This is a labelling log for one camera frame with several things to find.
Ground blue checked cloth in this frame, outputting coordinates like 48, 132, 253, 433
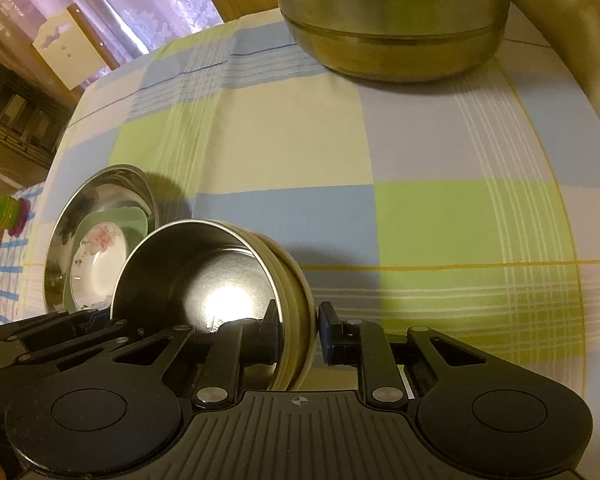
0, 182, 48, 326

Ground green square plate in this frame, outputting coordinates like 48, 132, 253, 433
62, 208, 148, 311

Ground small stainless steel bowl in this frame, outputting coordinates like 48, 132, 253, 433
110, 218, 287, 391

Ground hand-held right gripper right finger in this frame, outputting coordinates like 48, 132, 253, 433
317, 301, 486, 408

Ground large stainless steel plate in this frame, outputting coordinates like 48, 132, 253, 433
43, 164, 160, 313

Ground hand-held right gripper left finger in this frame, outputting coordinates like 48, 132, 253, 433
114, 300, 285, 411

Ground black storage rack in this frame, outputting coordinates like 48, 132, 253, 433
0, 55, 73, 168

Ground stacked colourful plastic cups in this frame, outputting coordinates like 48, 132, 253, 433
0, 196, 33, 237

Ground checkered pastel tablecloth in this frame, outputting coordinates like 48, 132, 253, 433
20, 7, 600, 401

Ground stainless steel steamer pot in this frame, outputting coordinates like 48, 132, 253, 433
225, 0, 583, 84

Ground small floral plate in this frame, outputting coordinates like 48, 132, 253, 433
69, 223, 131, 309

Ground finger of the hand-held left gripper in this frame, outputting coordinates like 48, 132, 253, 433
0, 310, 112, 356
17, 327, 146, 368

